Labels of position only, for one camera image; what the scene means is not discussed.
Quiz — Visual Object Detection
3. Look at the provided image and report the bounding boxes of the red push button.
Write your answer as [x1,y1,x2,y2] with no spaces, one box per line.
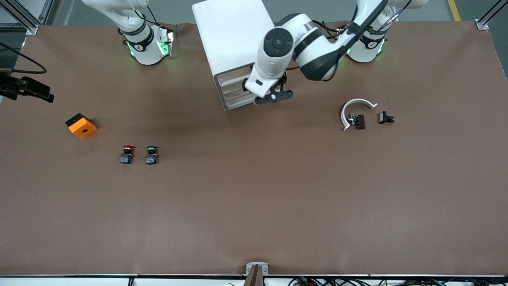
[119,144,135,165]

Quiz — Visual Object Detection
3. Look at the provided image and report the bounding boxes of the green push button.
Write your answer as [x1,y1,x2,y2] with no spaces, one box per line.
[145,145,160,166]

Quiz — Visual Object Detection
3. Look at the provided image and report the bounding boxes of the white curved plastic clip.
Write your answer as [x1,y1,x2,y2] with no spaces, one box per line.
[341,98,379,132]

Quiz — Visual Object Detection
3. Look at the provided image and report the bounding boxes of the dark brown small connector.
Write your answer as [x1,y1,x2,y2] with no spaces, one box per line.
[348,113,366,130]

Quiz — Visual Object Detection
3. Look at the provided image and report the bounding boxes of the brown table mat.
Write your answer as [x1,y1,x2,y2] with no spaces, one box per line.
[0,22,508,277]

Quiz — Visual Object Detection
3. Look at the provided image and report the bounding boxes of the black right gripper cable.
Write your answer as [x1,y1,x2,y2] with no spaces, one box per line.
[0,41,48,75]

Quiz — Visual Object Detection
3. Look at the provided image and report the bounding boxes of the orange button enclosure box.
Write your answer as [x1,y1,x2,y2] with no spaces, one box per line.
[65,113,98,140]

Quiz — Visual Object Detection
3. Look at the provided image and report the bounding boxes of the aluminium frame profile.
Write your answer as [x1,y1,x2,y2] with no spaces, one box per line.
[0,0,54,35]
[475,0,508,31]

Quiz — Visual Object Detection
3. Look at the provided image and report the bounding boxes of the black arm base cable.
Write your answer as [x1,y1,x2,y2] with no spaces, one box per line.
[313,21,350,41]
[132,3,160,27]

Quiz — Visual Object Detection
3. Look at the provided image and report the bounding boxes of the white table edge rail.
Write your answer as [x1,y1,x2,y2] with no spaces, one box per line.
[0,274,508,286]

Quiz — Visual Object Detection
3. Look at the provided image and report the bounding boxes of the grey metal bracket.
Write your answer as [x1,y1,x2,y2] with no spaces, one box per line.
[244,262,269,286]

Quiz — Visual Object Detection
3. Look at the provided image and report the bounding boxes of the tangled cable bundle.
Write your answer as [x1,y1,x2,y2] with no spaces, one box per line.
[289,276,508,286]

